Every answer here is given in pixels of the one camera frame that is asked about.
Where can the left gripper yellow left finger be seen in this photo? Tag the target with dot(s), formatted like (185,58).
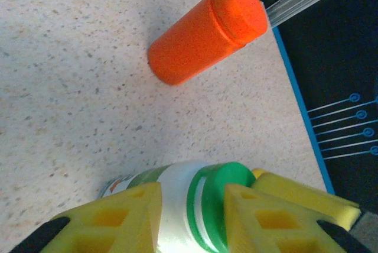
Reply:
(118,223)

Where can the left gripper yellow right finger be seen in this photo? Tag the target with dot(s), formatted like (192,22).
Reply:
(265,226)

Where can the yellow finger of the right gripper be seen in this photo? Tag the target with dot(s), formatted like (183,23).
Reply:
(310,199)

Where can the white pill bottle green cap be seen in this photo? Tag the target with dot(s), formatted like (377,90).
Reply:
(177,205)

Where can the orange pill bottle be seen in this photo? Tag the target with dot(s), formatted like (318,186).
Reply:
(195,43)

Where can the orange bottle cap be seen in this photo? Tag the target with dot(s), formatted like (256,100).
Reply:
(242,7)

